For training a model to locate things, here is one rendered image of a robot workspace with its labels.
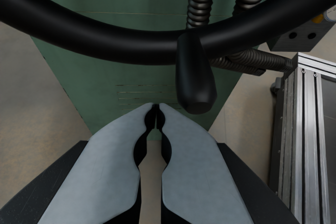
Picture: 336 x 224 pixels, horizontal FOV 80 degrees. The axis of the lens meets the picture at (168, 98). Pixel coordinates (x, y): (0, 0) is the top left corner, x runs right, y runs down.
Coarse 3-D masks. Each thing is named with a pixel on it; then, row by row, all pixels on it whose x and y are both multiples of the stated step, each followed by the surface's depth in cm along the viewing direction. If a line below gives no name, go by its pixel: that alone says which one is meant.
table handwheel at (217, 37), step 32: (0, 0) 11; (32, 0) 12; (288, 0) 13; (320, 0) 12; (32, 32) 13; (64, 32) 14; (96, 32) 14; (128, 32) 15; (160, 32) 16; (224, 32) 15; (256, 32) 14; (160, 64) 17
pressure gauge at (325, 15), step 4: (332, 8) 28; (324, 12) 28; (328, 12) 28; (332, 12) 28; (316, 16) 31; (320, 16) 31; (324, 16) 28; (328, 16) 29; (332, 16) 29; (312, 20) 32; (316, 20) 32; (320, 20) 32; (328, 20) 29; (332, 20) 29
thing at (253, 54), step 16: (192, 0) 19; (208, 0) 19; (240, 0) 19; (256, 0) 19; (192, 16) 20; (208, 16) 20; (224, 64) 28; (240, 64) 27; (256, 64) 28; (272, 64) 30; (288, 64) 32
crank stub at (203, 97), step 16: (192, 32) 14; (192, 48) 13; (176, 64) 13; (192, 64) 12; (208, 64) 13; (176, 80) 12; (192, 80) 11; (208, 80) 12; (192, 96) 11; (208, 96) 11; (192, 112) 12
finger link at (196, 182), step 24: (168, 120) 10; (192, 120) 10; (168, 144) 9; (192, 144) 9; (216, 144) 9; (168, 168) 8; (192, 168) 8; (216, 168) 8; (168, 192) 7; (192, 192) 7; (216, 192) 7; (168, 216) 6; (192, 216) 6; (216, 216) 6; (240, 216) 6
